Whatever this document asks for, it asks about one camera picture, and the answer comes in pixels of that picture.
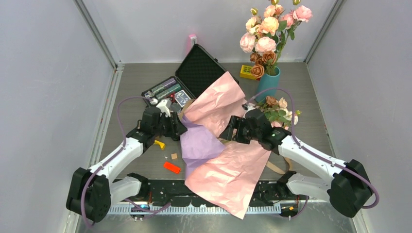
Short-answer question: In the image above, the pink white bottle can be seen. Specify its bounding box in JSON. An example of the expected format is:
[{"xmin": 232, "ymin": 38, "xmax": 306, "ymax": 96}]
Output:
[{"xmin": 189, "ymin": 34, "xmax": 197, "ymax": 49}]

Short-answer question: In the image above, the playing card deck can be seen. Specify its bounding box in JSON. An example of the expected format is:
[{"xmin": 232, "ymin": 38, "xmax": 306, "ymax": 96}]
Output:
[{"xmin": 174, "ymin": 90, "xmax": 191, "ymax": 107}]

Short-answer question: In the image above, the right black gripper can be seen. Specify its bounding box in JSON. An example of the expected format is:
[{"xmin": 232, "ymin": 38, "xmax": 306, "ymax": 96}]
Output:
[{"xmin": 220, "ymin": 116, "xmax": 261, "ymax": 145}]

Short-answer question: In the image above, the tan ribbon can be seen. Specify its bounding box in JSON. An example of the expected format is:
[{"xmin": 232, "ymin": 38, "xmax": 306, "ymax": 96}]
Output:
[{"xmin": 177, "ymin": 100, "xmax": 293, "ymax": 176}]

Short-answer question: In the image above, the black open poker case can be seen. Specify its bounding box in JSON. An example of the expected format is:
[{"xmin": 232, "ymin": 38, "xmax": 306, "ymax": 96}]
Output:
[{"xmin": 141, "ymin": 44, "xmax": 226, "ymax": 110}]

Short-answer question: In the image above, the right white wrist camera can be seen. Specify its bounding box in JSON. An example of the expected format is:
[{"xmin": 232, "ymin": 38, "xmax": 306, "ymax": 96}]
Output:
[{"xmin": 242, "ymin": 103, "xmax": 257, "ymax": 118}]

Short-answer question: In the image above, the yellow arch block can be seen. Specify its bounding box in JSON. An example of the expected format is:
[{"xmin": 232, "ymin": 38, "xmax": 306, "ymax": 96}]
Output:
[{"xmin": 154, "ymin": 140, "xmax": 166, "ymax": 150}]

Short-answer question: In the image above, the teal vase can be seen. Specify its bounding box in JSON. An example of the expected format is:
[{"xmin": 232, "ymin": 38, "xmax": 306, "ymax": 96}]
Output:
[{"xmin": 255, "ymin": 67, "xmax": 280, "ymax": 102}]

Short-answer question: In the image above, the pink wrapping paper sheet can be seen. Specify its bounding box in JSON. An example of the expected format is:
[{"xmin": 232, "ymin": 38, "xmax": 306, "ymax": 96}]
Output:
[{"xmin": 180, "ymin": 72, "xmax": 270, "ymax": 219}]

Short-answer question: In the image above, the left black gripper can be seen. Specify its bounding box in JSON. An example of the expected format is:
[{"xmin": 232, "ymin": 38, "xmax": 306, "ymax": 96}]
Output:
[{"xmin": 152, "ymin": 112, "xmax": 187, "ymax": 137}]

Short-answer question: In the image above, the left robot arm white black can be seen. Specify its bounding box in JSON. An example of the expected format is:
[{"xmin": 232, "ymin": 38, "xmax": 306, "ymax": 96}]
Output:
[{"xmin": 66, "ymin": 107, "xmax": 187, "ymax": 222}]

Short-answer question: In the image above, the orange rectangular block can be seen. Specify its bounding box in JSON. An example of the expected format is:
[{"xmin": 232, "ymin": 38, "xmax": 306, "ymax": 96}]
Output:
[{"xmin": 163, "ymin": 162, "xmax": 181, "ymax": 174}]

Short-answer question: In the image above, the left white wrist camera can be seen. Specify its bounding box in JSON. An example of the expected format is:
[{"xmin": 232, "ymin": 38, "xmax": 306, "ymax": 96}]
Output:
[{"xmin": 150, "ymin": 98, "xmax": 172, "ymax": 117}]

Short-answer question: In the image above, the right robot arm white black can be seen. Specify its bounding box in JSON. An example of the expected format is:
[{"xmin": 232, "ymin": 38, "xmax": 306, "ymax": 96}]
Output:
[{"xmin": 219, "ymin": 109, "xmax": 374, "ymax": 218}]

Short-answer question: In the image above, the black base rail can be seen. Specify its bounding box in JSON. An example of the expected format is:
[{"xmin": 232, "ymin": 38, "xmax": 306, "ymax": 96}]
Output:
[{"xmin": 129, "ymin": 179, "xmax": 306, "ymax": 207}]

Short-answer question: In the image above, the yellow perforated block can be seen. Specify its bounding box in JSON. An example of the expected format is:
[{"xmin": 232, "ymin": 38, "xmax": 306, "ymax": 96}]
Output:
[{"xmin": 240, "ymin": 65, "xmax": 256, "ymax": 80}]

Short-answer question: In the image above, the purple flower bouquet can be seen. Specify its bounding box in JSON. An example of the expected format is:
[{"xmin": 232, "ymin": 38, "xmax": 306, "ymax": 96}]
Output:
[{"xmin": 179, "ymin": 96, "xmax": 303, "ymax": 181}]

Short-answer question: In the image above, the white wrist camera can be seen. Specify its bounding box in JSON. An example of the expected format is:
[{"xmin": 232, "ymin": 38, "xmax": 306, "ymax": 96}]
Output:
[
  {"xmin": 150, "ymin": 98, "xmax": 172, "ymax": 117},
  {"xmin": 242, "ymin": 103, "xmax": 257, "ymax": 118}
]

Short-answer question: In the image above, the pink rose bouquet in vase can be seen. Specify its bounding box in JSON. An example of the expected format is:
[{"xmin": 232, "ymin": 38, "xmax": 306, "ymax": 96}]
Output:
[{"xmin": 240, "ymin": 0, "xmax": 313, "ymax": 80}]

